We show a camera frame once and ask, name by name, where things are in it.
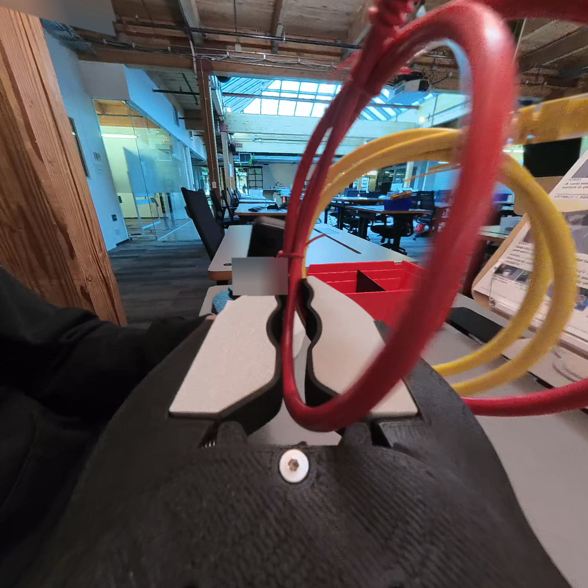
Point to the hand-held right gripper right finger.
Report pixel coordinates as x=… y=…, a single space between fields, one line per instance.
x=340 y=340

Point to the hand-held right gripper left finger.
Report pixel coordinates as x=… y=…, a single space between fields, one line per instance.
x=229 y=353

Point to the person's left forearm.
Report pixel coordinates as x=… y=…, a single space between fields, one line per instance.
x=69 y=367

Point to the black bin divider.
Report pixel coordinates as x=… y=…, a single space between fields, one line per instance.
x=370 y=282

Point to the black office chair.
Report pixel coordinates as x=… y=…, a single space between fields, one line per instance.
x=202 y=220

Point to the red plastic bin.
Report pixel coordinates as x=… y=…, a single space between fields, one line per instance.
x=399 y=294

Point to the long white table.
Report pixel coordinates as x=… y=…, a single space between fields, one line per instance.
x=349 y=248

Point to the wood top desk black legs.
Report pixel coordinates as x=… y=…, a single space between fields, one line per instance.
x=386 y=213

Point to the black table mat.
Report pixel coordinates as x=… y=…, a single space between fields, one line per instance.
x=466 y=321

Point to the blue plastic bin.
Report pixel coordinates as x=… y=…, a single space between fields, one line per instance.
x=399 y=202

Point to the printed instruction sheet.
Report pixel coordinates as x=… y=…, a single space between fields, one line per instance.
x=503 y=275

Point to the wooden post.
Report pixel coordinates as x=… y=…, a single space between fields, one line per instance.
x=46 y=183

